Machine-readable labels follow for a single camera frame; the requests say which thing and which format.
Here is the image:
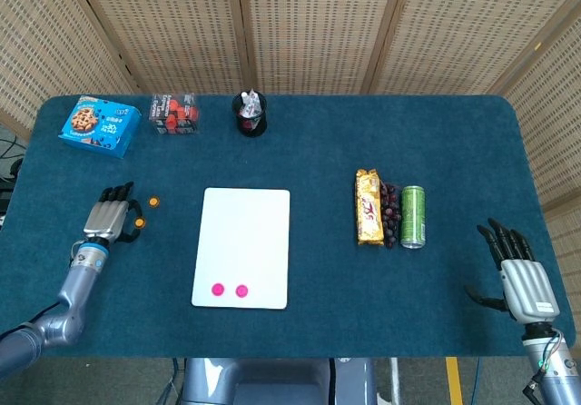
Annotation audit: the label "woven bamboo folding screen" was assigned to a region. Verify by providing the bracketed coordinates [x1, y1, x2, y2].
[0, 0, 581, 361]

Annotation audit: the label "grey robot torso base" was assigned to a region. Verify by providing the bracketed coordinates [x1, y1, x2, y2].
[180, 357, 379, 405]

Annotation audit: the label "purple grape bunch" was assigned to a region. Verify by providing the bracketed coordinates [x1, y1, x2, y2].
[379, 182, 403, 249]

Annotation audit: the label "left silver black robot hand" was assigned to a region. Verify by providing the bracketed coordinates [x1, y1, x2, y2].
[83, 181, 146, 245]

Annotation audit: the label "white rectangular board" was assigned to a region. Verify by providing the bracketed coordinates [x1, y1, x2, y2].
[191, 187, 291, 311]

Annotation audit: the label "green drink can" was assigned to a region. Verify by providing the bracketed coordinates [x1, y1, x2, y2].
[399, 184, 427, 250]

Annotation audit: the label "blue cookie box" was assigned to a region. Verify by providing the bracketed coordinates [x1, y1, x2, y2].
[57, 94, 143, 160]

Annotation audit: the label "white floor pole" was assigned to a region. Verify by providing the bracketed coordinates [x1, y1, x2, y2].
[389, 357, 403, 405]

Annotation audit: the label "red and black snack box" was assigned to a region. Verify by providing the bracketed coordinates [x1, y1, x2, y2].
[149, 92, 201, 136]

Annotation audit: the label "dark cables and equipment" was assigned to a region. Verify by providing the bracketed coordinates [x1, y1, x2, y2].
[0, 134, 25, 227]

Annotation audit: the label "gold snack package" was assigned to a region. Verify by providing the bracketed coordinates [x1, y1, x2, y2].
[354, 168, 386, 247]

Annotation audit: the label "blue felt table mat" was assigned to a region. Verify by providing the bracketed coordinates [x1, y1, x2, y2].
[0, 94, 576, 360]

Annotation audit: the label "black mesh pen cup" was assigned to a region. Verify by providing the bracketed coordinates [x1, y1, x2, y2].
[231, 89, 269, 139]

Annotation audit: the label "yellow floor tape strip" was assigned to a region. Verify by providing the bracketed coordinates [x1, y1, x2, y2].
[445, 357, 465, 405]

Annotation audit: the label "blue floor cable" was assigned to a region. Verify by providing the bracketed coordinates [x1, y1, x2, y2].
[469, 357, 483, 405]

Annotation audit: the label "white items in pen cup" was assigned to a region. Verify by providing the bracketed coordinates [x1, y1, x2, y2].
[240, 87, 262, 118]

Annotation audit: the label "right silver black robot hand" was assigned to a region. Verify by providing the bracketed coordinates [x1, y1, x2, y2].
[463, 217, 562, 325]

